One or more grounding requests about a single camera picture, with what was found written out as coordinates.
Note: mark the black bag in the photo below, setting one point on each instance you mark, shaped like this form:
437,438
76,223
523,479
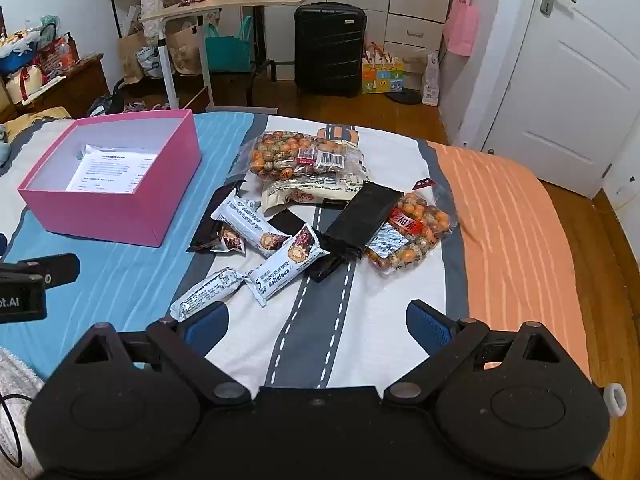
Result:
107,102

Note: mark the clear bag of coated peanuts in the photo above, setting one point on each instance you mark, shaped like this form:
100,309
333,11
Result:
285,157
420,220

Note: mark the striped road print bedsheet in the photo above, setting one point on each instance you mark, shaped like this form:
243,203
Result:
150,280

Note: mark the white printed paper sheet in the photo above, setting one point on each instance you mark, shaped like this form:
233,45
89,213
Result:
110,170

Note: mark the brown paper bag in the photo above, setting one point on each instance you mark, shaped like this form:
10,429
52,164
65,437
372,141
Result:
185,50
131,55

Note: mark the mint gift bag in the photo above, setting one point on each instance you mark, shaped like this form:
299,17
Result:
50,30

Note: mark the white plastic bag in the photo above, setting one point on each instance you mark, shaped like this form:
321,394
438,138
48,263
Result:
431,82

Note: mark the blue plush toy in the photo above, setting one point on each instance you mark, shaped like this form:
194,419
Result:
3,147

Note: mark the red gift bag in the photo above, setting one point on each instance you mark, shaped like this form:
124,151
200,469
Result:
55,57

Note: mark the pink cardboard box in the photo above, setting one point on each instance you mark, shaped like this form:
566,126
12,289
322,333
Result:
100,215

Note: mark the teal tote bag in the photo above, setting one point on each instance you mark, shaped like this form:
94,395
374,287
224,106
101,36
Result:
227,55

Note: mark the grey shoe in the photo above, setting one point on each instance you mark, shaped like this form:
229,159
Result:
160,107
135,107

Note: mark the wooden overbed table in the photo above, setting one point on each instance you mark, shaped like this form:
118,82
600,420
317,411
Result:
240,2

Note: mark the beige snack bag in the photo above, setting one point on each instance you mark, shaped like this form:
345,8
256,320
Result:
310,192

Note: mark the yellow cloth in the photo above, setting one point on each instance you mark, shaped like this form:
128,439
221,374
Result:
35,120

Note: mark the blue wrapped flower bouquet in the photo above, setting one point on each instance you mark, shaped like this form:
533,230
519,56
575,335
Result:
17,55

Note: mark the white snack bar packet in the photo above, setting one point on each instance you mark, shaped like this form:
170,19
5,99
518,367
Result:
280,270
205,292
245,222

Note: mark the blue white patterned bag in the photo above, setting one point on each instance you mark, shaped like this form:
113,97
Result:
150,62

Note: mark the pink hanging bag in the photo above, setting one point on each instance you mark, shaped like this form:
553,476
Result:
460,30

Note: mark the black round floor disc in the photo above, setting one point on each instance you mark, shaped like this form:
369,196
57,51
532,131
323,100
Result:
406,96

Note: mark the colourful gift bag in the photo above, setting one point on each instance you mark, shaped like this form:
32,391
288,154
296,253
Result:
382,77

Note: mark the dark brown snack packet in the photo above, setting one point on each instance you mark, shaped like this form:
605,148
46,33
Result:
207,232

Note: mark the wooden nightstand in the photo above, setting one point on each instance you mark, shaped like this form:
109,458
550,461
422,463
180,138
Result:
75,85

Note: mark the black clothes rack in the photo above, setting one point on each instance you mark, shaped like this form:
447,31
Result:
116,10

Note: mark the large black snack packet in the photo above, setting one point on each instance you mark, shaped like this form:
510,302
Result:
360,220

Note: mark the white door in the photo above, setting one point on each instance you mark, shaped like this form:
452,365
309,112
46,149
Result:
565,85

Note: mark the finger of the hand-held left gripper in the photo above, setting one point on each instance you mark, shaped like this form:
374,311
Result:
60,267

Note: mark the small black snack packet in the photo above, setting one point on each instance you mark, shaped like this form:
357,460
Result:
330,267

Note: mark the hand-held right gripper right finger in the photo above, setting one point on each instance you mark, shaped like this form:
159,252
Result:
431,327

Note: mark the grey fuzzy cloth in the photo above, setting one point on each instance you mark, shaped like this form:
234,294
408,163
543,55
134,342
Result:
20,385

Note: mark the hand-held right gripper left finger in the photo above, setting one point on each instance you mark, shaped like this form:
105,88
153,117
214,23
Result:
206,327

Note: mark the black suitcase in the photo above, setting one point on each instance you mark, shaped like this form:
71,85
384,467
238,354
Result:
330,50

